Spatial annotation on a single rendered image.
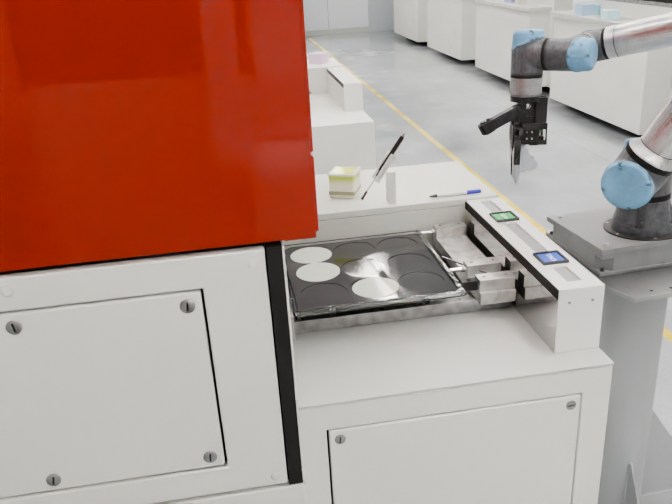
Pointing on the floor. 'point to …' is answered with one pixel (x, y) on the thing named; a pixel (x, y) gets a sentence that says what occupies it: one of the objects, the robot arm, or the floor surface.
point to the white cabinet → (463, 444)
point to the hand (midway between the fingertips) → (512, 176)
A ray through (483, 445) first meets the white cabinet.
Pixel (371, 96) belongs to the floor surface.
